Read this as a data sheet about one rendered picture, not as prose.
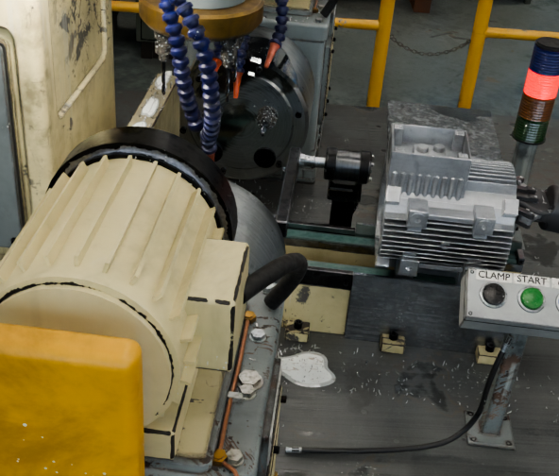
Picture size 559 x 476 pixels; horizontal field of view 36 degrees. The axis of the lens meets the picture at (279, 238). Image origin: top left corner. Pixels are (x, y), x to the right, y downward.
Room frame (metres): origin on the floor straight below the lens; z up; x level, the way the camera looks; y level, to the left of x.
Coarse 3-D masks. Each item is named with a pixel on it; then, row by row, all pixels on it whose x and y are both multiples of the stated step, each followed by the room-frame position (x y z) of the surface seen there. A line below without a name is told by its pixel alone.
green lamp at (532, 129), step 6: (516, 120) 1.49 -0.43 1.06; (522, 120) 1.47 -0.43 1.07; (516, 126) 1.48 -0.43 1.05; (522, 126) 1.46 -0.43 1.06; (528, 126) 1.46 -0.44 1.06; (534, 126) 1.45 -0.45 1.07; (540, 126) 1.45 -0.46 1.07; (546, 126) 1.46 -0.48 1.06; (516, 132) 1.47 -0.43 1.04; (522, 132) 1.46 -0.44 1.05; (528, 132) 1.46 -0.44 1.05; (534, 132) 1.45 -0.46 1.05; (540, 132) 1.46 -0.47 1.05; (546, 132) 1.47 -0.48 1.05; (522, 138) 1.46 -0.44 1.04; (528, 138) 1.45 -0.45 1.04; (534, 138) 1.45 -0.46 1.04; (540, 138) 1.46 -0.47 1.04
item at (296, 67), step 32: (256, 32) 1.55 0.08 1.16; (192, 64) 1.52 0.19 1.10; (256, 64) 1.42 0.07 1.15; (288, 64) 1.47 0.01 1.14; (224, 96) 1.42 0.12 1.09; (256, 96) 1.42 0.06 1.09; (288, 96) 1.42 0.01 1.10; (224, 128) 1.42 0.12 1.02; (256, 128) 1.42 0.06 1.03; (288, 128) 1.42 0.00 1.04; (224, 160) 1.42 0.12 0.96; (256, 160) 1.41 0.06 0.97
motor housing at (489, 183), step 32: (480, 160) 1.23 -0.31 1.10; (384, 192) 1.27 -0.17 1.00; (480, 192) 1.15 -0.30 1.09; (512, 192) 1.15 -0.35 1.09; (384, 224) 1.11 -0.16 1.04; (448, 224) 1.11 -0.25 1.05; (512, 224) 1.12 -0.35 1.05; (384, 256) 1.11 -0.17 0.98; (416, 256) 1.11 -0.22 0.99; (448, 256) 1.10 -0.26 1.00; (480, 256) 1.11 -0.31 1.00
